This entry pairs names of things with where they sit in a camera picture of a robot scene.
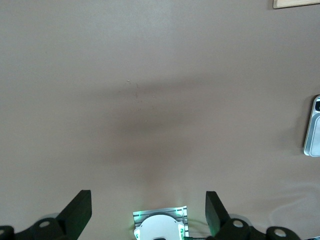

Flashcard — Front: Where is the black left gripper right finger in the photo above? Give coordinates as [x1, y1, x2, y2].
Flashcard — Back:
[206, 191, 266, 240]

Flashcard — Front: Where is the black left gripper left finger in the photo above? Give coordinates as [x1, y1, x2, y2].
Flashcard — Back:
[17, 189, 93, 240]

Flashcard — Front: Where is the silver digital kitchen scale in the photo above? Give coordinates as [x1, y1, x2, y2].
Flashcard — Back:
[303, 94, 320, 157]

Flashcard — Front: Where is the brown table cover sheet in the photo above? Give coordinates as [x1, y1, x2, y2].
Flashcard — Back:
[0, 0, 320, 240]

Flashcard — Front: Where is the wooden cutting board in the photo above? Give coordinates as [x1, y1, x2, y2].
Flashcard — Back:
[272, 0, 320, 10]

